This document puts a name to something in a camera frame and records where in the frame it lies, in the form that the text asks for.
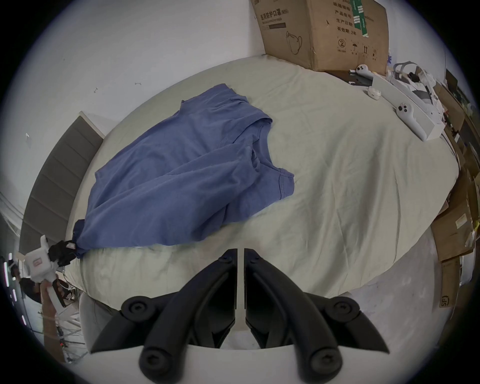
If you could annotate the large brown printed carton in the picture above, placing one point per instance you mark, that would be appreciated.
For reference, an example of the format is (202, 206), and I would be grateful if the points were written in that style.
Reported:
(322, 33)

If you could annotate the small white hand controller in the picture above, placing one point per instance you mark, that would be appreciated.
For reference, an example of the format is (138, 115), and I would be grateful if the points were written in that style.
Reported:
(374, 92)

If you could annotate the person's left hand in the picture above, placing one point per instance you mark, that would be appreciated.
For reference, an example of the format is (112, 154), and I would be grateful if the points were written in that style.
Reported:
(48, 290)

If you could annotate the white headset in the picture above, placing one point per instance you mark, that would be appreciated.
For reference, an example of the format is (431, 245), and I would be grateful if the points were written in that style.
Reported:
(414, 80)

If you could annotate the blue shirt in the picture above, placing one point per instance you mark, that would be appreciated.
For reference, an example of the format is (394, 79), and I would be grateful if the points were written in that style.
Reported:
(180, 176)

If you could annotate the pile of flattened brown cartons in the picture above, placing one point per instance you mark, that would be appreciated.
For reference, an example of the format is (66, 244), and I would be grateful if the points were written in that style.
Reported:
(455, 221)

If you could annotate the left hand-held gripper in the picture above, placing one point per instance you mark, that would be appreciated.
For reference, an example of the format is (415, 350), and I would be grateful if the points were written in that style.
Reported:
(37, 262)

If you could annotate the bed with beige sheet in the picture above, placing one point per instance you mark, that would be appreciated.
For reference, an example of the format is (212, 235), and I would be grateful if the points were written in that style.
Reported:
(337, 187)

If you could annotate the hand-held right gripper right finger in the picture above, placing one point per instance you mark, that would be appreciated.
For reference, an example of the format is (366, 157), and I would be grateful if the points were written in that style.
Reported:
(300, 318)

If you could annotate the long white box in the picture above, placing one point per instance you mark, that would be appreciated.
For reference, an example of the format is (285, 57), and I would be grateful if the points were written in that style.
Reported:
(420, 108)

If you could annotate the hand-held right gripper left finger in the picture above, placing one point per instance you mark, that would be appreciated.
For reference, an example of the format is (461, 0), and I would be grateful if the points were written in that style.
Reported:
(180, 318)

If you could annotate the brown carton with label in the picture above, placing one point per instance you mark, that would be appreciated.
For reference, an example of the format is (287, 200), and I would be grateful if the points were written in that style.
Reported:
(451, 288)

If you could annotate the grey padded headboard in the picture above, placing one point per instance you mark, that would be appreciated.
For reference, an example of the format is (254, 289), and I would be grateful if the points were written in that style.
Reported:
(56, 180)

